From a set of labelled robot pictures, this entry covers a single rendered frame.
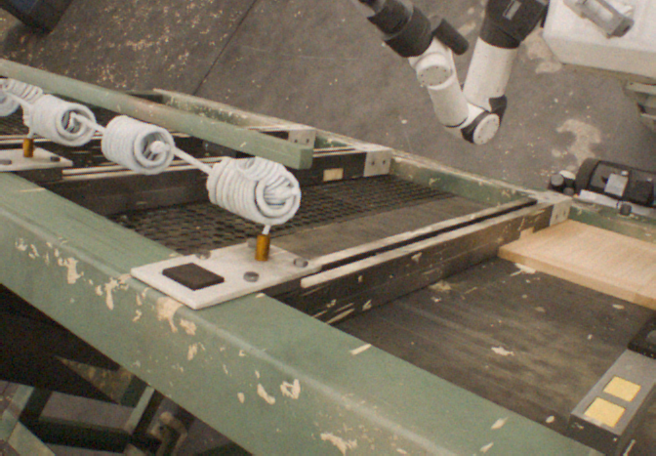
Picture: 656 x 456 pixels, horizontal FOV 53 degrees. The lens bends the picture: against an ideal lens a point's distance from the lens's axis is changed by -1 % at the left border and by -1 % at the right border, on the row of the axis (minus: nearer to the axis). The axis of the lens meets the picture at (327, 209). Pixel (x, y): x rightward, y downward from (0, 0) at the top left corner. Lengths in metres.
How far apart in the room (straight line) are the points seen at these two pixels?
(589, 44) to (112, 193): 0.92
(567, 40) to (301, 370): 0.99
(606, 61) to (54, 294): 1.05
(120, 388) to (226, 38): 2.44
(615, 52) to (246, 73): 2.60
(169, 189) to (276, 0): 2.72
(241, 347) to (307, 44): 3.06
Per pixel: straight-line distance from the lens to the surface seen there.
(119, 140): 0.88
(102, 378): 2.05
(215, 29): 4.06
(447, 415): 0.54
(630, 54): 1.37
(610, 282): 1.26
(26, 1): 5.14
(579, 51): 1.40
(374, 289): 0.93
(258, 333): 0.61
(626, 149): 2.55
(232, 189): 0.75
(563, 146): 2.78
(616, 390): 0.81
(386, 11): 1.21
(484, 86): 1.52
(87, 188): 1.18
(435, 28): 1.31
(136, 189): 1.24
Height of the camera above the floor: 2.44
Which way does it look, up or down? 54 degrees down
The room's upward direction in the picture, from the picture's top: 50 degrees counter-clockwise
